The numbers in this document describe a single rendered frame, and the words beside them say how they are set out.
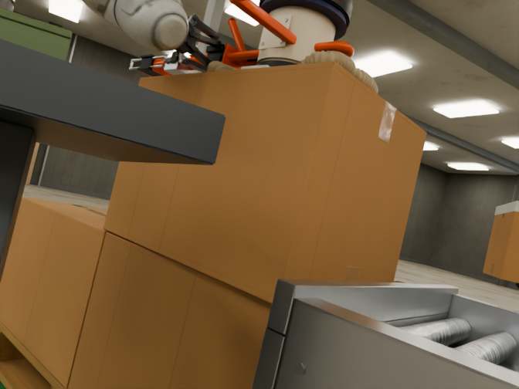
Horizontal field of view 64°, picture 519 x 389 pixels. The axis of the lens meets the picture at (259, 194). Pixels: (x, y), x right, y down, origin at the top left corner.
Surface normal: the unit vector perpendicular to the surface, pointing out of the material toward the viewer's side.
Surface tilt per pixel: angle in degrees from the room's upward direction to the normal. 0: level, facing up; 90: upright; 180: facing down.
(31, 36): 90
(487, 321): 90
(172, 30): 121
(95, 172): 90
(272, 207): 90
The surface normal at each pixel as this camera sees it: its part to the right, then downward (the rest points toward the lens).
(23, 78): 0.47, 0.07
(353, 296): 0.74, 0.15
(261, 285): -0.66, -0.18
